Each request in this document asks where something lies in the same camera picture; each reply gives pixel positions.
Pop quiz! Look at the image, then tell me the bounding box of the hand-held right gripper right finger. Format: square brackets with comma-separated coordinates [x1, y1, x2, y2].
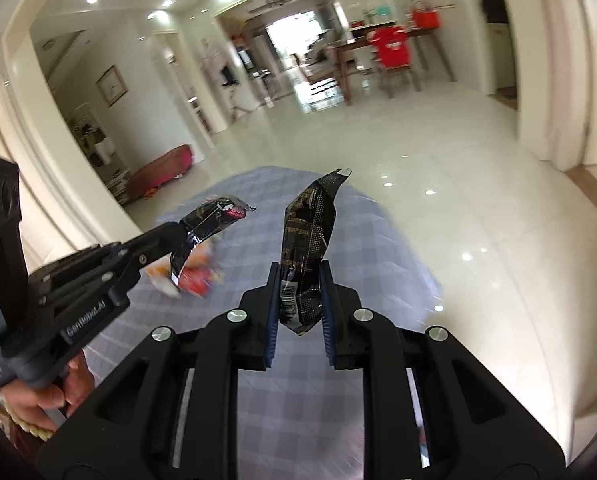
[319, 262, 564, 480]

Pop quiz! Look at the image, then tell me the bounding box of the brown bench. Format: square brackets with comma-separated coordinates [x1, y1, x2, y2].
[127, 144, 195, 203]

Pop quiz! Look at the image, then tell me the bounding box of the red cloth on chair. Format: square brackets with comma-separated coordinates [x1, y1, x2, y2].
[369, 27, 411, 68]

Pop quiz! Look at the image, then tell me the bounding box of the black snack wrapper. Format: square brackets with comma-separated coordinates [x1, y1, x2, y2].
[280, 167, 353, 336]
[168, 195, 258, 295]

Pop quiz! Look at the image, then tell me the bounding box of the red snack packet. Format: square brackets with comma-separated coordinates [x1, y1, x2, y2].
[178, 265, 225, 301]

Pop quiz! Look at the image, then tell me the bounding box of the small framed picture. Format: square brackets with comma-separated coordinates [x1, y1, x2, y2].
[96, 65, 129, 107]

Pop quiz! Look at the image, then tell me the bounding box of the person's left hand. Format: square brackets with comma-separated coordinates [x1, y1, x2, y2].
[8, 350, 96, 431]

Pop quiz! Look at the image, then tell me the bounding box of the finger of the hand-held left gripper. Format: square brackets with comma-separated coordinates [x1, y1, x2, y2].
[28, 222, 194, 291]
[43, 242, 194, 306]

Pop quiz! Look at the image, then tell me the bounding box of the wooden dining table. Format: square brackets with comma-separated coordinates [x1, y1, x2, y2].
[328, 27, 456, 106]

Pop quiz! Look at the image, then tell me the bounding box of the coat rack with clothes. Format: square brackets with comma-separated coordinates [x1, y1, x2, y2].
[203, 40, 252, 121]

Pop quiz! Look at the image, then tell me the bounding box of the red bag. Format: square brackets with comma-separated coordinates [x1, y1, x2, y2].
[411, 2, 441, 31]

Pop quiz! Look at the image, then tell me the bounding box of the orange snack packet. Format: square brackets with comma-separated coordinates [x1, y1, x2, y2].
[145, 247, 212, 296]

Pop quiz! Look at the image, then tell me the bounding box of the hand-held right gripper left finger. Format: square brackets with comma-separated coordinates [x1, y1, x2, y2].
[36, 262, 279, 480]

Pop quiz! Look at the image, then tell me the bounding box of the grey checked tablecloth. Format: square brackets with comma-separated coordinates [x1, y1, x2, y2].
[43, 165, 444, 480]

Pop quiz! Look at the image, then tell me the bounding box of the wooden chair with red cloth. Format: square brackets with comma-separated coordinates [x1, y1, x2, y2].
[371, 27, 424, 98]

